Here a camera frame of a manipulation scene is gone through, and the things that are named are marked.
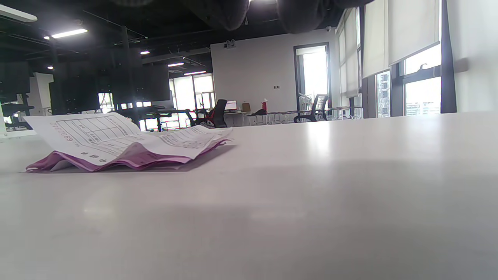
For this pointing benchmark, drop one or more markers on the person's right hand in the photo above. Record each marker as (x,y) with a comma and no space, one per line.
(303,15)

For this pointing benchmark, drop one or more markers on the pink invoice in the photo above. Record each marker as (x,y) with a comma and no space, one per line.
(132,159)

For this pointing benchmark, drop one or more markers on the white invoice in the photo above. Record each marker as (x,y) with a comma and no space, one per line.
(109,136)

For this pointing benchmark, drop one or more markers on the dark framed doorway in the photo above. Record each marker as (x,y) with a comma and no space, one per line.
(295,77)

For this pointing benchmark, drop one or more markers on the white roller blind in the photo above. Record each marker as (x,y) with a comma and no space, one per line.
(375,39)
(350,58)
(414,31)

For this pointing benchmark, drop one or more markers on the red bottle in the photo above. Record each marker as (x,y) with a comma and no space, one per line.
(264,105)

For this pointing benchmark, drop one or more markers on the brown cardboard box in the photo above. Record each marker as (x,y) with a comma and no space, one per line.
(246,107)

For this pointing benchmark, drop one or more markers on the computer monitor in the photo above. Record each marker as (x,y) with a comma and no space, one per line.
(231,105)

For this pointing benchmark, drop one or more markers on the ceiling light bar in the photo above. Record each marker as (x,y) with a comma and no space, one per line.
(176,64)
(68,34)
(194,73)

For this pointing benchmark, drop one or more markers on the black and red office chair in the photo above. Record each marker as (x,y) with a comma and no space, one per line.
(218,112)

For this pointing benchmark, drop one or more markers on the dark window pillar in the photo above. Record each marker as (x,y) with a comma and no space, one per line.
(448,58)

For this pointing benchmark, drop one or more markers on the black display screen rack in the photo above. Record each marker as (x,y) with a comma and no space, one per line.
(78,93)

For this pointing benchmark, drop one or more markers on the white ceiling beam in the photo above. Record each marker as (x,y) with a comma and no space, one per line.
(17,13)

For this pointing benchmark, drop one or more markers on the wall mounted camera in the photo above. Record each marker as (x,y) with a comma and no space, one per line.
(230,44)

